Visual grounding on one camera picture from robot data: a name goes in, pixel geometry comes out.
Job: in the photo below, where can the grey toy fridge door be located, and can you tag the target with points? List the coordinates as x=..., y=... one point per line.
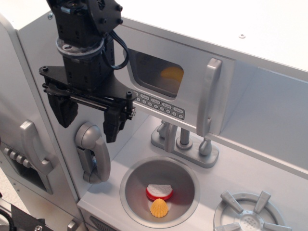
x=18, y=104

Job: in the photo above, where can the red white toy fruit slice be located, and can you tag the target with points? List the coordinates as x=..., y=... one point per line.
x=155, y=191

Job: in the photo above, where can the round metal sink bowl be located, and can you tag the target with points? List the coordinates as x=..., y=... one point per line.
x=164, y=171

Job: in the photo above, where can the grey toy microwave door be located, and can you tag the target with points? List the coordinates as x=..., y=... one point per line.
x=170, y=100

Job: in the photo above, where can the silver lower door handle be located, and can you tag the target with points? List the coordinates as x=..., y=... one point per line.
x=72, y=226

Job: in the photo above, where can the silver microwave door handle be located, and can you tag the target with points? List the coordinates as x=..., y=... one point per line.
x=212, y=74

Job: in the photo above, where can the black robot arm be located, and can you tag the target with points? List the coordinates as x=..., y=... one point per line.
x=86, y=38

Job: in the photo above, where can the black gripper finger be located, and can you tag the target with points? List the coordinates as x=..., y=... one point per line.
x=114, y=121
x=64, y=109

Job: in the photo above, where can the silver fridge door handle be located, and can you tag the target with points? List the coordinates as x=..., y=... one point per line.
x=29, y=135

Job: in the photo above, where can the grey ice dispenser panel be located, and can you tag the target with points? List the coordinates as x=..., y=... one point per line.
x=23, y=168

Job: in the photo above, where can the grey toy faucet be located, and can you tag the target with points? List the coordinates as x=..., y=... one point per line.
x=180, y=142

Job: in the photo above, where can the yellow toy food in microwave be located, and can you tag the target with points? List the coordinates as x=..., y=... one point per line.
x=174, y=73

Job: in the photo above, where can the grey toy stove burner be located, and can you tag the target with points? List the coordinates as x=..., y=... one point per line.
x=247, y=212

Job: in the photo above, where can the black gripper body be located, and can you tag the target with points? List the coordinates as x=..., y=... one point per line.
x=91, y=82

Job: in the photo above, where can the black mount lower left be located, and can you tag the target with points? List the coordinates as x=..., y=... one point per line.
x=15, y=219

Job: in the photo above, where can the yellow toy corn piece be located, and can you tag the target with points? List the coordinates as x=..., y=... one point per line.
x=159, y=208

